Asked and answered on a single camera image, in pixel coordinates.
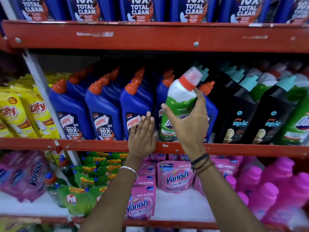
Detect person's left hand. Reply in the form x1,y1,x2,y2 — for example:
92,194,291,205
128,111,157,159

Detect person's right hand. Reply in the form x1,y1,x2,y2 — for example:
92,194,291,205
161,88,209,163

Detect green white red-capped cleaner bottle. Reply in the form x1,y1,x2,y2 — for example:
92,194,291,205
159,67,203,142

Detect person's left forearm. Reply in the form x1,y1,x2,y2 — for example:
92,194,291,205
78,156,146,232

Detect person's right forearm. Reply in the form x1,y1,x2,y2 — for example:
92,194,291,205
190,153,269,232

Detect silver bangle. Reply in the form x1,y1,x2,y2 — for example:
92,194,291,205
118,166,139,182

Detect black wrist bands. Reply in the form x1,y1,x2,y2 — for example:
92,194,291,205
190,153,215,176

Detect stack of pink powder pouches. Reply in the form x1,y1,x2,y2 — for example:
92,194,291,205
125,153,244,220

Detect group of orange-capped blue bottles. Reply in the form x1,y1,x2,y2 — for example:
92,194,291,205
49,66,219,143

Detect group of teal-capped black bottles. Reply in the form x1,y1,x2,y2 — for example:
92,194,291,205
193,61,298,145

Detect small green dish liquid bottle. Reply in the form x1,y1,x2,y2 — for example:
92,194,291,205
58,155,73,177
44,171,68,206

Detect red metal shelf rack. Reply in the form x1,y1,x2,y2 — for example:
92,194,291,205
0,20,309,232

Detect pile of green refill pouches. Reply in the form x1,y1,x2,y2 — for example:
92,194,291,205
56,151,130,217

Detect grey metal rack upright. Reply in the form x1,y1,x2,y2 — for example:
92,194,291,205
0,0,81,166

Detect row of large blue bottles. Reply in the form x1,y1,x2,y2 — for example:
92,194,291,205
9,0,309,24

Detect pile of purple-pink pouches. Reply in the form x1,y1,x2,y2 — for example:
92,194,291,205
0,151,52,203

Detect stack of yellow pouches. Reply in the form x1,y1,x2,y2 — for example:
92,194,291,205
0,73,71,139

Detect group of pink bottles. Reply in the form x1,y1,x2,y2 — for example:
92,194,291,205
223,157,309,228

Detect group of green shelf bottles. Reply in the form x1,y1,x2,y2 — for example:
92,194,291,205
250,60,309,146

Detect yellow packet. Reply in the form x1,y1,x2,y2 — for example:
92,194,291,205
0,217,43,232

